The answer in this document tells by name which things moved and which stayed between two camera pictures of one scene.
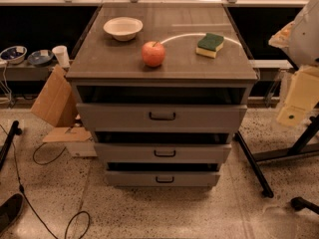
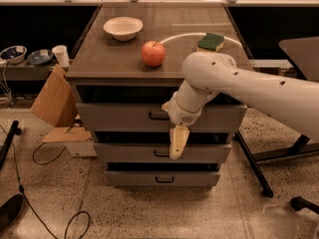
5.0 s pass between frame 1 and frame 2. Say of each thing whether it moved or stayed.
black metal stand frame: stayed
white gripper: moved
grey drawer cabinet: stayed
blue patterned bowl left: stayed
